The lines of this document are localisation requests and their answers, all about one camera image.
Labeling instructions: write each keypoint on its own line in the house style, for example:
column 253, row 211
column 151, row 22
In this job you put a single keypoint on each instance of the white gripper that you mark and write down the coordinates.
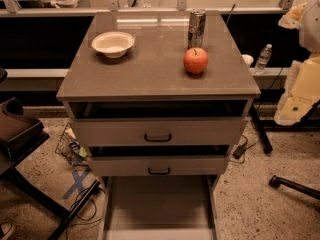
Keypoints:
column 310, row 27

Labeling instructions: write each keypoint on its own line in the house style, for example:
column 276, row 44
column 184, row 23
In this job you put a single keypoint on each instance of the red apple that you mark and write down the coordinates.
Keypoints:
column 195, row 60

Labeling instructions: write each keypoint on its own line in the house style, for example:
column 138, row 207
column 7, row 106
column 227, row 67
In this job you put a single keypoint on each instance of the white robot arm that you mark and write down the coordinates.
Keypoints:
column 309, row 29

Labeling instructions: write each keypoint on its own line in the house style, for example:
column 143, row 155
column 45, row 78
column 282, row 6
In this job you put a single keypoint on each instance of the top grey drawer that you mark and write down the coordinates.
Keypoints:
column 221, row 131

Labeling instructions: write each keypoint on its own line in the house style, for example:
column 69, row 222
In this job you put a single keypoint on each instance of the grey drawer cabinet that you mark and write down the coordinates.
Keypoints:
column 150, row 83

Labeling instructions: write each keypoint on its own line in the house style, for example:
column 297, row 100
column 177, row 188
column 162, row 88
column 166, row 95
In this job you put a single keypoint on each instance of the middle grey drawer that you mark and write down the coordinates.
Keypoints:
column 158, row 166

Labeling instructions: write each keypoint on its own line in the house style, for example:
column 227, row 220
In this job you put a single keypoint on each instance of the open bottom grey drawer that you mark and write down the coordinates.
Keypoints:
column 159, row 208

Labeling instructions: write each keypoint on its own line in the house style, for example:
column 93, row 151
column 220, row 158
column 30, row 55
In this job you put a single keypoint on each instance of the clear plastic water bottle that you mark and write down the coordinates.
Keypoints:
column 263, row 59

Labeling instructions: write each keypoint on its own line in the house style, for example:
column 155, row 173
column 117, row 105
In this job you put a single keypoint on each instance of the white paper cup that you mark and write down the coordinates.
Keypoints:
column 248, row 59

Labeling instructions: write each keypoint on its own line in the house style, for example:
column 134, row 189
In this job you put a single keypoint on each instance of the black table leg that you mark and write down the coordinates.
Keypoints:
column 267, row 147

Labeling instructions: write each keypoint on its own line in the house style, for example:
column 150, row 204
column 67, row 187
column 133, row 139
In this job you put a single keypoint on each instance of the black power adapter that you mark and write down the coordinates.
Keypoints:
column 239, row 151

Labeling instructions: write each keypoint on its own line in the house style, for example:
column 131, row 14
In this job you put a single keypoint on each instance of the silver drink can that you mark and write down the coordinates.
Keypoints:
column 197, row 21

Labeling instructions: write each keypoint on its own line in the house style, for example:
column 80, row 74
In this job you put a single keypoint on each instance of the black chair leg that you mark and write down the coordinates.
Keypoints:
column 276, row 182

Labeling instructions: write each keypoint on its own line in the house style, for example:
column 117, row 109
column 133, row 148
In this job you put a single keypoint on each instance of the white paper bowl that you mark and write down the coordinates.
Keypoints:
column 113, row 44

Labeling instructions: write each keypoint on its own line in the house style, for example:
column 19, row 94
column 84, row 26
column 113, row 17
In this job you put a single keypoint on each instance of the blue tape cross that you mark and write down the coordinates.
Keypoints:
column 78, row 177

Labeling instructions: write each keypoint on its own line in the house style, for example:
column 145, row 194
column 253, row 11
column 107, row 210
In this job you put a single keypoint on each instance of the wire basket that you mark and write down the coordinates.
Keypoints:
column 69, row 148

